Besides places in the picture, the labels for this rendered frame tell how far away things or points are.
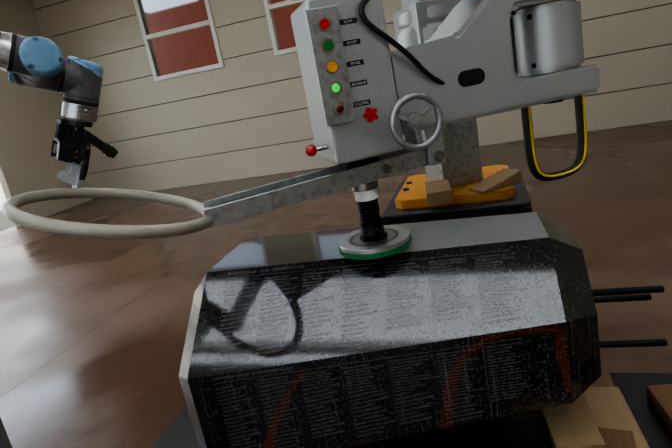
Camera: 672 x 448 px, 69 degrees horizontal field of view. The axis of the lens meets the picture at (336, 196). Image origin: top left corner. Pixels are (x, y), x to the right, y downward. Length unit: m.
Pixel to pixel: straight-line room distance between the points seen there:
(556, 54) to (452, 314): 0.81
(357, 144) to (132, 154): 8.48
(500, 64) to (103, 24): 8.62
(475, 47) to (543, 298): 0.69
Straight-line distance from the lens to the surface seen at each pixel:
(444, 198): 1.95
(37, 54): 1.36
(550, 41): 1.60
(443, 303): 1.37
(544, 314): 1.37
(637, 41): 7.80
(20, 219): 1.22
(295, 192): 1.30
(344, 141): 1.27
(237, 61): 8.32
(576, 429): 1.71
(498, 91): 1.47
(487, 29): 1.46
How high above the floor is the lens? 1.32
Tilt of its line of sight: 13 degrees down
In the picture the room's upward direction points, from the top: 11 degrees counter-clockwise
